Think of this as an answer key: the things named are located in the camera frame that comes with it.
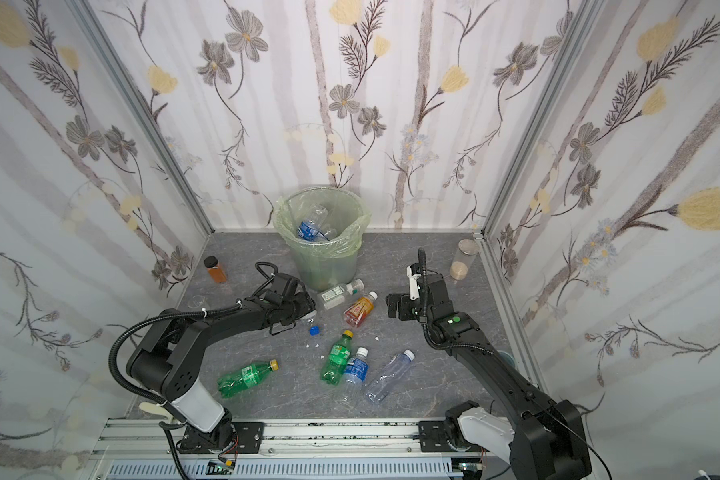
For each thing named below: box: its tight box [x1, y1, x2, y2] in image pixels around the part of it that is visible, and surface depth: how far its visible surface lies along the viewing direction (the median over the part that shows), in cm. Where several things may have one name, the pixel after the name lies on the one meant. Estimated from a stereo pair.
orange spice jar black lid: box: [203, 256, 227, 284], surface depth 101 cm
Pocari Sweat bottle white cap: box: [297, 204, 328, 241], surface depth 100 cm
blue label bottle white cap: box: [342, 346, 369, 401], surface depth 82 cm
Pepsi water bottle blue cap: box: [300, 310, 321, 337], surface depth 92 cm
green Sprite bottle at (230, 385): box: [217, 359, 280, 399], surface depth 81 cm
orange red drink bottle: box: [343, 290, 379, 328], surface depth 95 cm
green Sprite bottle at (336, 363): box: [320, 330, 354, 386], surface depth 84 cm
